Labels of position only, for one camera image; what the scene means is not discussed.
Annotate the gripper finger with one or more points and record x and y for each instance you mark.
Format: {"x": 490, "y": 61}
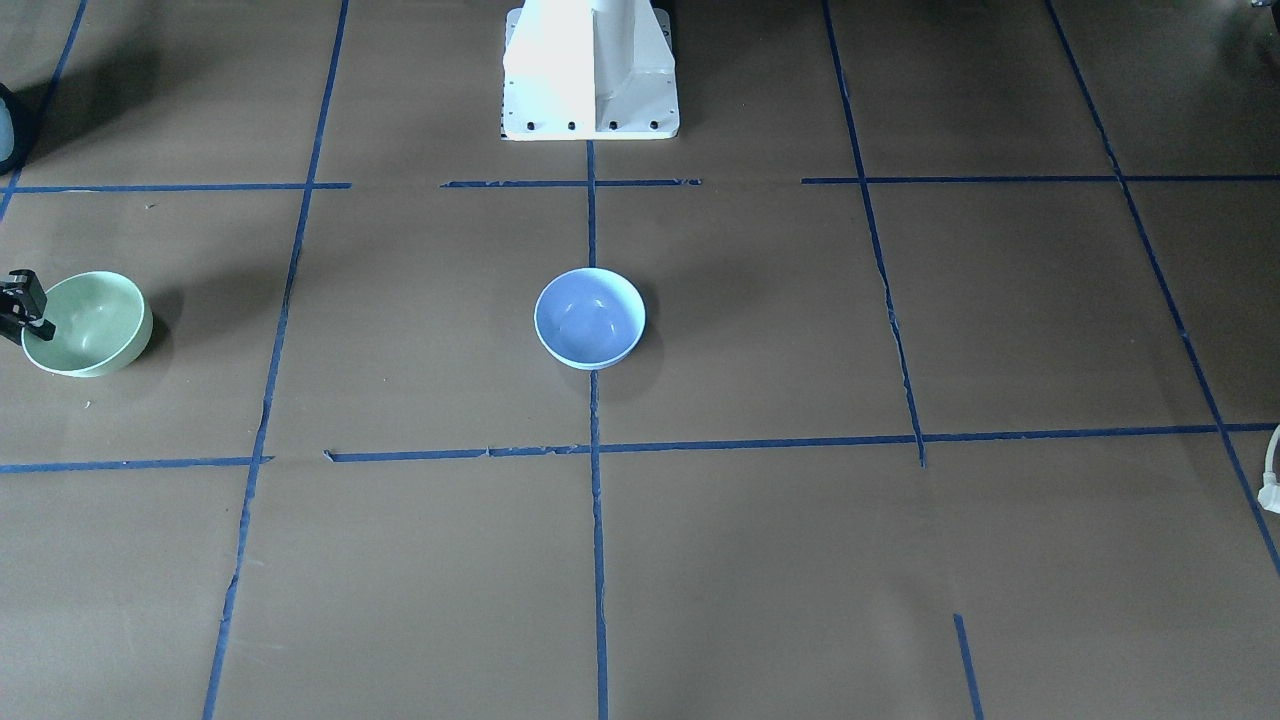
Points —
{"x": 13, "y": 328}
{"x": 25, "y": 297}

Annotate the green bowl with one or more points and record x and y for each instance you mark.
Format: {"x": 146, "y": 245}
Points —
{"x": 102, "y": 322}

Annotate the blue bowl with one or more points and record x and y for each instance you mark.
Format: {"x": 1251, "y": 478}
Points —
{"x": 589, "y": 318}

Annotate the blue saucepan with glass lid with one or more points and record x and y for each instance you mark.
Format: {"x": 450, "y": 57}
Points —
{"x": 18, "y": 130}

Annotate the white camera pole with base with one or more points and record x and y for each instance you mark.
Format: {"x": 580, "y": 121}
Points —
{"x": 589, "y": 71}

